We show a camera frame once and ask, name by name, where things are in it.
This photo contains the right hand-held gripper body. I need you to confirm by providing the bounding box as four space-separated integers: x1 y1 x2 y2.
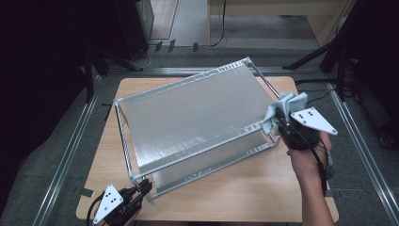
279 106 339 150

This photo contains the black cabinet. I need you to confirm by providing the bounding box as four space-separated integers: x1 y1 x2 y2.
114 0 155 62

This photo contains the black floor cable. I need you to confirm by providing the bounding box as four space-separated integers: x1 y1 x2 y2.
295 78 338 105

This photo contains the black floor tape mark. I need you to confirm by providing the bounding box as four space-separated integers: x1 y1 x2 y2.
102 103 114 121

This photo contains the black metal stand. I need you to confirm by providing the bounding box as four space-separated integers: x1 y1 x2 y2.
82 43 142 105

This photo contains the silver two-tier fabric rack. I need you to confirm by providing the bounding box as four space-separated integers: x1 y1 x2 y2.
113 56 281 201

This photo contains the white floor cable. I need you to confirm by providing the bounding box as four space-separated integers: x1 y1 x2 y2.
133 43 158 70

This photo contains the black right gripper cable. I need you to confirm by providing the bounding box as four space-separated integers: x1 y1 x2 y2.
295 128 334 194

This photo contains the light blue cleaning cloth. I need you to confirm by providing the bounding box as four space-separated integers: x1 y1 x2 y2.
262 91 309 136

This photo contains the black tripod stand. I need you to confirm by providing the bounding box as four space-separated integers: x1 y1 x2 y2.
281 31 359 102

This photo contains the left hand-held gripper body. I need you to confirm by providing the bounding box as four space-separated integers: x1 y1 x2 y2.
92 184 144 226

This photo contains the black curtain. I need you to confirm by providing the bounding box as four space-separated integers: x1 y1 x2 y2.
344 0 399 149
0 0 88 202

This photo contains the person's right hand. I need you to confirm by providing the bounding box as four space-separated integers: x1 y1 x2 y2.
286 131 333 189

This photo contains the light wooden desk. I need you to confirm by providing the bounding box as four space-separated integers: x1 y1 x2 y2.
206 0 357 48

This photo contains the black hanging cable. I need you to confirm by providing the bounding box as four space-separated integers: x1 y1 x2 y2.
208 0 228 48

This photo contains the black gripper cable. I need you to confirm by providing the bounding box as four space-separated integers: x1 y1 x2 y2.
295 128 334 194
86 191 107 226

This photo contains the aluminium floor rail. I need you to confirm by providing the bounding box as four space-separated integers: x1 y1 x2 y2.
106 66 324 77
326 82 399 226
31 74 104 226

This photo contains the person's left hand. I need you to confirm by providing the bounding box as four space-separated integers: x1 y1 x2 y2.
125 210 141 226

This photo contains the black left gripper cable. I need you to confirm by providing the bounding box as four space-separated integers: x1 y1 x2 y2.
86 191 107 226

